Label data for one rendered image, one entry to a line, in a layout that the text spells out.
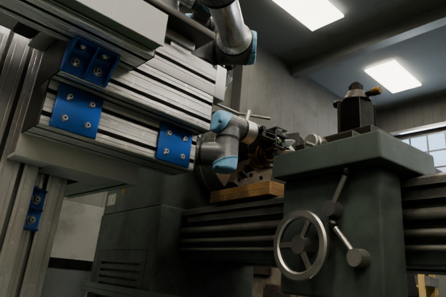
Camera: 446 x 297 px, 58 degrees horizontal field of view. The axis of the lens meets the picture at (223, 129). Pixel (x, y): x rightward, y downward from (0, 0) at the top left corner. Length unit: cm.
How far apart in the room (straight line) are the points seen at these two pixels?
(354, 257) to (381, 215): 10
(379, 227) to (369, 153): 14
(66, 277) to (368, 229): 347
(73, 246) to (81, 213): 36
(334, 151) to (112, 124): 47
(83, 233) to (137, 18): 429
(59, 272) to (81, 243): 89
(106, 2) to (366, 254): 66
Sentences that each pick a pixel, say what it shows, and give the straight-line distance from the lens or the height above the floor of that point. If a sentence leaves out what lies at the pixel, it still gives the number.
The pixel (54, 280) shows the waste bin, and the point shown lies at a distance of 410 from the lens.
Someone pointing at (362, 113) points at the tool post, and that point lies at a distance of 114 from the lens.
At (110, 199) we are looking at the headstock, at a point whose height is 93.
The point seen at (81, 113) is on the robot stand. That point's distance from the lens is 81.
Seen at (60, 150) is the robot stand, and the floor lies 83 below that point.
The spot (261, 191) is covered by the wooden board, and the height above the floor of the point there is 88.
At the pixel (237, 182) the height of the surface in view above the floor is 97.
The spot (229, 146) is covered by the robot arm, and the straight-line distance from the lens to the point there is 121.
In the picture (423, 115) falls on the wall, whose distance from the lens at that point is 999.
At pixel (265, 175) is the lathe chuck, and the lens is 167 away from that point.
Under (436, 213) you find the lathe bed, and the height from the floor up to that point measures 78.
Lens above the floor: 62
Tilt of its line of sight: 21 degrees up
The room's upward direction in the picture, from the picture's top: 5 degrees clockwise
